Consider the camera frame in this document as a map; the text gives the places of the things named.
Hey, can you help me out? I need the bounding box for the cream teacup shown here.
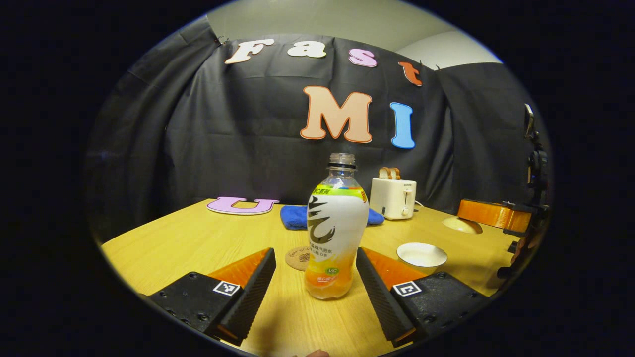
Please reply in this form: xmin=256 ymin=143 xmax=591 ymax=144
xmin=397 ymin=242 xmax=448 ymax=274

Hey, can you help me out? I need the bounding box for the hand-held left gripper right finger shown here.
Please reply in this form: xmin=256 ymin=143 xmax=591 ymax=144
xmin=355 ymin=247 xmax=492 ymax=348

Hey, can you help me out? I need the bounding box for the white toaster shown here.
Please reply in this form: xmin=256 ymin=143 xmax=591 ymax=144
xmin=369 ymin=178 xmax=417 ymax=221

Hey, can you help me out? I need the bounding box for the round cork coaster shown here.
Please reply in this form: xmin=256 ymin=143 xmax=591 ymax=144
xmin=285 ymin=246 xmax=312 ymax=272

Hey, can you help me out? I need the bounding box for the white labelled water bottle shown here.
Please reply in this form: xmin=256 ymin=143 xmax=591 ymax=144
xmin=304 ymin=153 xmax=370 ymax=300

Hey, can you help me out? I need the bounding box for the cream teacup lid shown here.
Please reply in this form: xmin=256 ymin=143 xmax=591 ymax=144
xmin=442 ymin=217 xmax=483 ymax=235

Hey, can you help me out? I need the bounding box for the black backdrop cloth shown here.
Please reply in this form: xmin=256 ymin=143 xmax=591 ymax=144
xmin=84 ymin=15 xmax=551 ymax=243

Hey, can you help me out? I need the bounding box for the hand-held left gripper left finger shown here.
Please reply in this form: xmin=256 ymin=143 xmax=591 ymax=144
xmin=144 ymin=248 xmax=277 ymax=347

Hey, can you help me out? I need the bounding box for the blue towel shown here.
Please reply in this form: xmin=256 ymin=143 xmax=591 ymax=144
xmin=280 ymin=205 xmax=385 ymax=231

